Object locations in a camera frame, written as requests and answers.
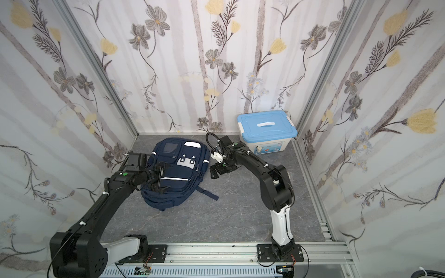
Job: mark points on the navy blue backpack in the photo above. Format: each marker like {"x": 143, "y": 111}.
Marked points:
{"x": 189, "y": 161}

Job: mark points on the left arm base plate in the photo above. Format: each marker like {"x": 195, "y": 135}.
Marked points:
{"x": 150, "y": 254}

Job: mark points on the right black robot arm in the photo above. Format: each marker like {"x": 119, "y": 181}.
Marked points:
{"x": 276, "y": 192}

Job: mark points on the aluminium mounting rail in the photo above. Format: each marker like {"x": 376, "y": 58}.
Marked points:
{"x": 189, "y": 254}

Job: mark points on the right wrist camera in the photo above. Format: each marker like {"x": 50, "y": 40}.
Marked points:
{"x": 222, "y": 146}

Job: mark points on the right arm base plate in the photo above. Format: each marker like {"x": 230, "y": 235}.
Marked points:
{"x": 268, "y": 253}

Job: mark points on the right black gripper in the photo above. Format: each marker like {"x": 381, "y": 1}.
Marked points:
{"x": 218, "y": 168}

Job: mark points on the small green circuit board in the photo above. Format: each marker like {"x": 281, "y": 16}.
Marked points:
{"x": 142, "y": 271}

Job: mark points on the right small circuit board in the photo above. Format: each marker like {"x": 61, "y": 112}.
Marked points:
{"x": 285, "y": 270}

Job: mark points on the white box with blue lid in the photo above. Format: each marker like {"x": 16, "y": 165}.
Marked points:
{"x": 266, "y": 132}

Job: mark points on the white slotted cable duct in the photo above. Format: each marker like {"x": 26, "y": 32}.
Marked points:
{"x": 252, "y": 271}

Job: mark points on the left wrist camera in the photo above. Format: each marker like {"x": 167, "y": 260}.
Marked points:
{"x": 134, "y": 162}

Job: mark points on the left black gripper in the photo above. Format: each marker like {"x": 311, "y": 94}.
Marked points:
{"x": 160, "y": 170}

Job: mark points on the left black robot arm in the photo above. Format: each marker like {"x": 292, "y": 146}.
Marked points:
{"x": 79, "y": 253}

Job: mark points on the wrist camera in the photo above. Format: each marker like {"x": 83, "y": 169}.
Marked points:
{"x": 222, "y": 146}
{"x": 134, "y": 162}

